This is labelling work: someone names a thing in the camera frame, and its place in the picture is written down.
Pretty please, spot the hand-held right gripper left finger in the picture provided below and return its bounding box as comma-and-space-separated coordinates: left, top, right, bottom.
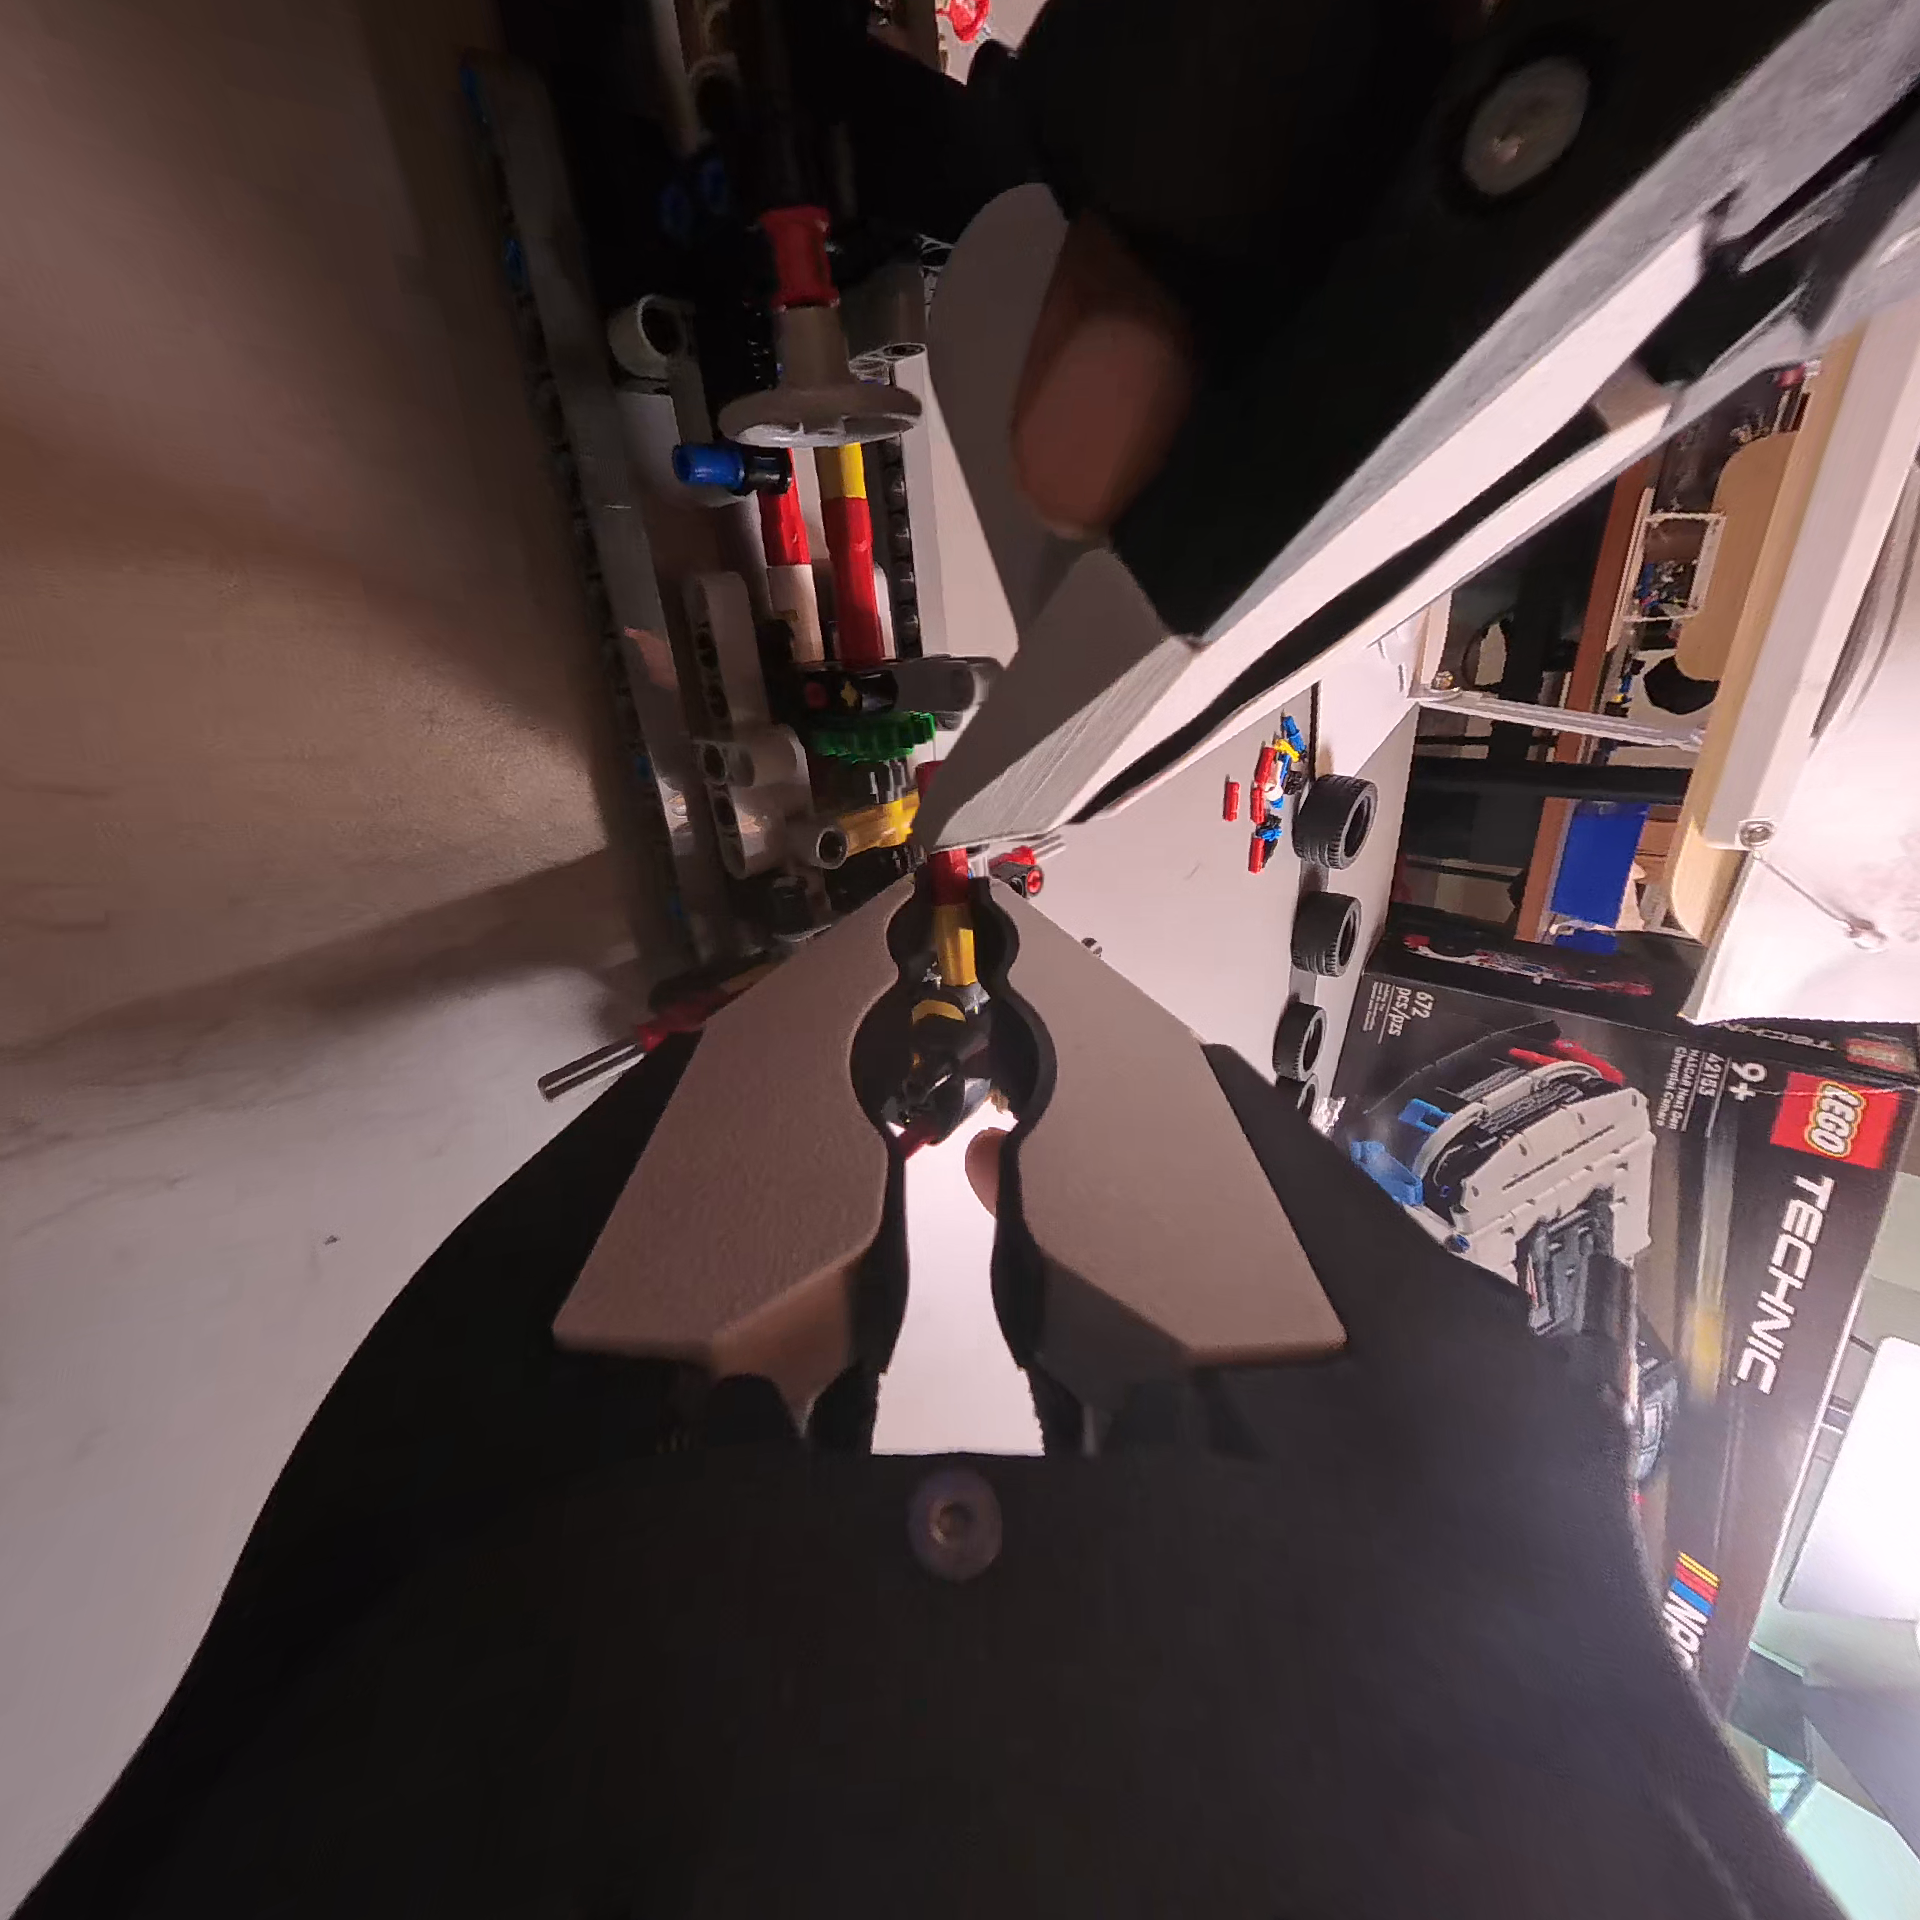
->
551, 882, 909, 1425

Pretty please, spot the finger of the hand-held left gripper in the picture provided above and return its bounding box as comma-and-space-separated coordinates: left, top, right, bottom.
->
920, 189, 1201, 851
1048, 225, 1720, 835

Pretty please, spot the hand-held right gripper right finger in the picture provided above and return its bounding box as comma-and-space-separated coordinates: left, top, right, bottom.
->
983, 882, 1345, 1419

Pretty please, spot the lego car chassis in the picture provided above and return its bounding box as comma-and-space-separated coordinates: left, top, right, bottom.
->
464, 0, 1059, 1163

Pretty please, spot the pile of small lego pins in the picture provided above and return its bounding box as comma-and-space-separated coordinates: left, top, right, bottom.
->
1245, 718, 1312, 881

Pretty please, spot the black lego set box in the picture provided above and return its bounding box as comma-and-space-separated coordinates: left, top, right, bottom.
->
1318, 931, 1920, 1713

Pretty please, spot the person's left hand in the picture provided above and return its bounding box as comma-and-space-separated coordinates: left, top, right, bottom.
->
1012, 225, 1195, 543

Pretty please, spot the blue plastic bin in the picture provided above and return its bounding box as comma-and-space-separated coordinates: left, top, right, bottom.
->
1544, 802, 1655, 927

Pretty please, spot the white stand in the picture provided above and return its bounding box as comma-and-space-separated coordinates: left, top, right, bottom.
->
1411, 301, 1920, 1024

